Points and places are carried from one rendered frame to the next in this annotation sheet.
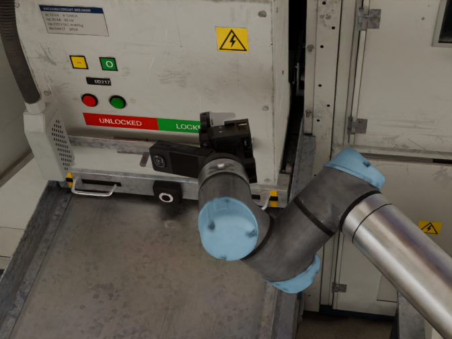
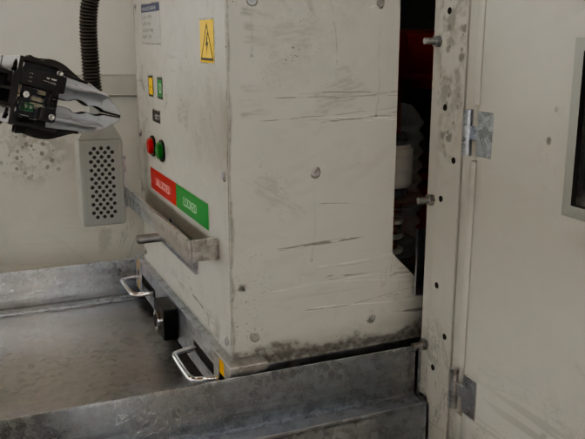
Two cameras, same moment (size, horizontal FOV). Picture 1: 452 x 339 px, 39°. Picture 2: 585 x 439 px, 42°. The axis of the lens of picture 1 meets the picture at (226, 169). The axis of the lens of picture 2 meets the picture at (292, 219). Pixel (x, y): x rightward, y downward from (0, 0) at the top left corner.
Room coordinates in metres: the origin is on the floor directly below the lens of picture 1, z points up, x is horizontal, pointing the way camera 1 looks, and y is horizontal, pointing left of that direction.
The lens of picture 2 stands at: (0.44, -0.84, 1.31)
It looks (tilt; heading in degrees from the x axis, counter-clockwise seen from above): 13 degrees down; 52
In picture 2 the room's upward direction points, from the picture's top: straight up
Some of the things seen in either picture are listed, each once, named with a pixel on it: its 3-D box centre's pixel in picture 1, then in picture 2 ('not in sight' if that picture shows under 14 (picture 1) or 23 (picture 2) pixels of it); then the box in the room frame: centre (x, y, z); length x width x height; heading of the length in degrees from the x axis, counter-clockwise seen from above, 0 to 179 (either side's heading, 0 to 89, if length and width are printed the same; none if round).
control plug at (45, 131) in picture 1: (49, 138); (101, 172); (0.96, 0.35, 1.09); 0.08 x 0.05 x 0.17; 166
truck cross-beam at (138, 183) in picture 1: (171, 180); (188, 315); (0.99, 0.13, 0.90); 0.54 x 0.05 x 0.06; 76
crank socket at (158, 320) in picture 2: (167, 193); (164, 318); (0.95, 0.14, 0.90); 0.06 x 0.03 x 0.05; 76
